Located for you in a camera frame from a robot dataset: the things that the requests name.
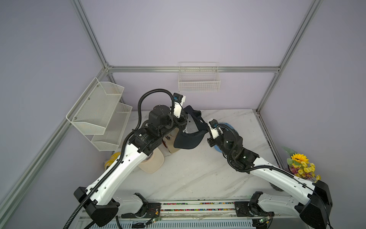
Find sunflower bouquet in vase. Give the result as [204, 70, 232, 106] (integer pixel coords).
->
[282, 147, 322, 183]

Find white wire wall basket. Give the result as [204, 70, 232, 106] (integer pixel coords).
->
[178, 62, 221, 93]

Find yellow object behind arm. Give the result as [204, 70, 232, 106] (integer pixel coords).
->
[104, 152, 121, 170]

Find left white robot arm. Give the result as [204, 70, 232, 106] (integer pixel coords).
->
[64, 102, 187, 229]

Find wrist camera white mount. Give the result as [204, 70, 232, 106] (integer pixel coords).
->
[173, 93, 186, 118]
[208, 119, 220, 139]

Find left black corrugated cable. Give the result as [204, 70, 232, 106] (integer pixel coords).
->
[62, 88, 176, 229]

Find khaki tan baseball cap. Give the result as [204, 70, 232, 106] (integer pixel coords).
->
[163, 128, 179, 154]

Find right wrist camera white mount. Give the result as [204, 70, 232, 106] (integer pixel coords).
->
[208, 119, 220, 139]

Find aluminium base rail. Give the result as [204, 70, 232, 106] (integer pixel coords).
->
[103, 200, 309, 229]

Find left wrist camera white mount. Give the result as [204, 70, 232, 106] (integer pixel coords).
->
[173, 93, 186, 118]

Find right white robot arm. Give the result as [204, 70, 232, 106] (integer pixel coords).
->
[207, 125, 333, 229]

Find light blue baseball cap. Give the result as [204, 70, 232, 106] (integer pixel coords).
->
[214, 122, 237, 153]

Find white mesh two-tier shelf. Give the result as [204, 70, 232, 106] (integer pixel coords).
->
[66, 78, 132, 151]

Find dark navy baseball cap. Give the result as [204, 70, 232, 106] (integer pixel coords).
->
[173, 106, 208, 149]

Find beige baseball cap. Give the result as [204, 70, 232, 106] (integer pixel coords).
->
[138, 148, 165, 174]

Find aluminium frame rails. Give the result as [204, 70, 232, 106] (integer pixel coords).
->
[1, 1, 322, 221]

